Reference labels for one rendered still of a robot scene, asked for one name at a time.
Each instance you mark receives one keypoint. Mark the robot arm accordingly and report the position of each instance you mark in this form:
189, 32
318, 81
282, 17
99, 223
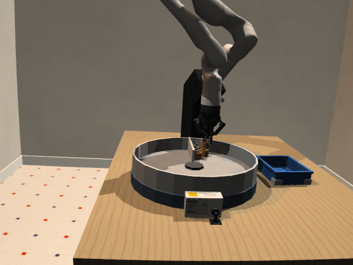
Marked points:
216, 61

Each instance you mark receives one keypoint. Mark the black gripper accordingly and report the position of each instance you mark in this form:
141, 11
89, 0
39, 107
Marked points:
209, 117

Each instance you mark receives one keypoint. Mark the blue crate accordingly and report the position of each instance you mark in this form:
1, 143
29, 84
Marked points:
284, 170

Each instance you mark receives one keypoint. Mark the bronze ring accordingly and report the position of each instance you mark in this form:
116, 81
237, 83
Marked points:
204, 152
203, 145
197, 155

